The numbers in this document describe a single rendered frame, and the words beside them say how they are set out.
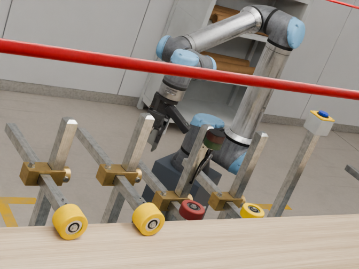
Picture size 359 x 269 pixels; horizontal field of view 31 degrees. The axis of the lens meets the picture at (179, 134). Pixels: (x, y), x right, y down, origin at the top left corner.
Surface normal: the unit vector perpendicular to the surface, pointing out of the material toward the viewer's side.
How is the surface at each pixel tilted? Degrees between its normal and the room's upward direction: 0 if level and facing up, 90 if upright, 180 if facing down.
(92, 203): 0
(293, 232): 0
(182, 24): 90
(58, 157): 90
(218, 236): 0
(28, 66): 90
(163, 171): 90
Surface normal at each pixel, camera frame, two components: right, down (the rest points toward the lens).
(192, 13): -0.82, -0.08
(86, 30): 0.46, 0.50
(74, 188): 0.34, -0.86
